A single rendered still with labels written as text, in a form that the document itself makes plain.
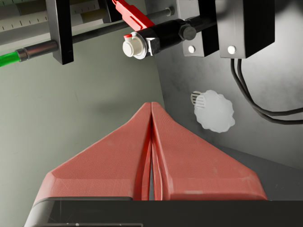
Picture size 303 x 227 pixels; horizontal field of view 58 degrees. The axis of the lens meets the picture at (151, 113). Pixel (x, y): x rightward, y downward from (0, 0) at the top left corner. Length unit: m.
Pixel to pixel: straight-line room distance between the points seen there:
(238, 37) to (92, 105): 0.35
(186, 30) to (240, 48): 0.09
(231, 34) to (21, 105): 0.37
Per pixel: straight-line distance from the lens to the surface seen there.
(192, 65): 0.62
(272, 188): 0.55
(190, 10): 0.39
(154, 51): 0.26
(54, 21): 0.44
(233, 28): 0.36
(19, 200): 0.59
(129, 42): 0.28
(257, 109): 0.32
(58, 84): 0.55
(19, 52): 0.43
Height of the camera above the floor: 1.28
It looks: 35 degrees down
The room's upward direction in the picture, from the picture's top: 120 degrees counter-clockwise
